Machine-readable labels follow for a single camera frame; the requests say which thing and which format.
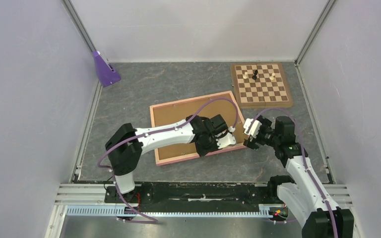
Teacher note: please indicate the aluminium rail frame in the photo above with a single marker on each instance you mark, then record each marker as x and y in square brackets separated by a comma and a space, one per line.
[95, 210]

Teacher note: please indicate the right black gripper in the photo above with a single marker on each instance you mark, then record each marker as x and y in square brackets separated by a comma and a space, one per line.
[266, 124]

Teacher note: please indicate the black chess piece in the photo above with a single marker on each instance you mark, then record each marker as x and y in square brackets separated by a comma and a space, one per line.
[255, 74]

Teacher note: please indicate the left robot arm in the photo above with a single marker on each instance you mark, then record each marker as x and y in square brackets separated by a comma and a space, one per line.
[127, 145]

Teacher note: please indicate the purple plastic wedge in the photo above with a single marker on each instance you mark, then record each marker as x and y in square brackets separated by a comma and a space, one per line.
[106, 74]

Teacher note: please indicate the wooden picture frame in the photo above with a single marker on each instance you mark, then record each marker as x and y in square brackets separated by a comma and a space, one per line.
[157, 154]

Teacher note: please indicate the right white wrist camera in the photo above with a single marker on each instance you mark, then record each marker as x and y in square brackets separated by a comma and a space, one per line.
[251, 127]

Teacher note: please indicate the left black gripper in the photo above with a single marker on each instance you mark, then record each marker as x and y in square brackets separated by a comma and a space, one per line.
[202, 152]

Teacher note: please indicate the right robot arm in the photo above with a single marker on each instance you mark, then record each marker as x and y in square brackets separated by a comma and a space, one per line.
[318, 214]

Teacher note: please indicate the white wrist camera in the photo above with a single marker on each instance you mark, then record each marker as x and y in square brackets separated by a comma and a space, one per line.
[251, 127]
[226, 139]

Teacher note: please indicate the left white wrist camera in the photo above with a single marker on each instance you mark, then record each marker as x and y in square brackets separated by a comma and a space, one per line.
[226, 139]

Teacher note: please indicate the wooden chessboard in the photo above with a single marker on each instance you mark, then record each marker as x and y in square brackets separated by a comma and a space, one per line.
[262, 92]

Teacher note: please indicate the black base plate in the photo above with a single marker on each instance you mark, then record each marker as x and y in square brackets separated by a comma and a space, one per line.
[187, 197]

